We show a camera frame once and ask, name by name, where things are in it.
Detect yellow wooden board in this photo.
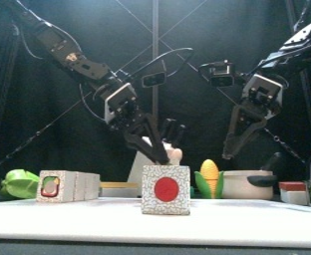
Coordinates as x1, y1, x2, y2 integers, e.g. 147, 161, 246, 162
100, 180, 140, 190

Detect patterned box with red circle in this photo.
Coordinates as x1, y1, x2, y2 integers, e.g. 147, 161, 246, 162
140, 164, 192, 216

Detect yellow toy corn green husk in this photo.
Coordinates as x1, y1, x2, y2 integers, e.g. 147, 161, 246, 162
192, 158, 226, 200

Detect black ladle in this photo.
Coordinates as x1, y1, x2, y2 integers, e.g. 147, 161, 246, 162
246, 174, 279, 188

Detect white toy pot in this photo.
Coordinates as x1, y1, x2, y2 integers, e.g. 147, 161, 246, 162
222, 169, 275, 201

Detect red and white block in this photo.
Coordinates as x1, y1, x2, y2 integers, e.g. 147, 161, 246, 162
278, 180, 309, 205

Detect long patterned box red window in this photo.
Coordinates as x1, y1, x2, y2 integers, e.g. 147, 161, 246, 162
34, 169, 103, 203

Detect large white table mat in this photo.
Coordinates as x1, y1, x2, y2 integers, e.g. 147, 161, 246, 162
0, 196, 311, 250

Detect green toy lettuce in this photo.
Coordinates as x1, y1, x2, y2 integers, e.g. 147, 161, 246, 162
0, 168, 41, 200

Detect cream knife handle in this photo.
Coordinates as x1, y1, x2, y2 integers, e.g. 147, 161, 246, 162
168, 147, 183, 166

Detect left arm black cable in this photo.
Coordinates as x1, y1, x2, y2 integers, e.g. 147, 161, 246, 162
77, 82, 108, 124

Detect black utensil handle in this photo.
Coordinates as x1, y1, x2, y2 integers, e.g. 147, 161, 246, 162
259, 151, 283, 172

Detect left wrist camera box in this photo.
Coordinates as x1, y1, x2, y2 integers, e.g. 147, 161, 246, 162
141, 60, 168, 89

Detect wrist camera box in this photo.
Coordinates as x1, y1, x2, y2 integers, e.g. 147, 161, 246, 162
141, 60, 168, 89
207, 60, 235, 89

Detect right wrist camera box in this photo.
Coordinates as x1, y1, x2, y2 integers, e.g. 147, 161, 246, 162
207, 60, 235, 89

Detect right wrist camera black cable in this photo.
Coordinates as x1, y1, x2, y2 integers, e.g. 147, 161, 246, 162
198, 62, 214, 81

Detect wrist camera black cable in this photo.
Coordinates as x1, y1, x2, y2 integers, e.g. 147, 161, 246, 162
128, 47, 195, 79
198, 62, 214, 81

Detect grey vertical frame pole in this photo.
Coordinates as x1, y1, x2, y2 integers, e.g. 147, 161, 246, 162
152, 0, 159, 118

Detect left wrist camera black cable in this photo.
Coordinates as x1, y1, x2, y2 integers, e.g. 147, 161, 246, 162
128, 47, 195, 79

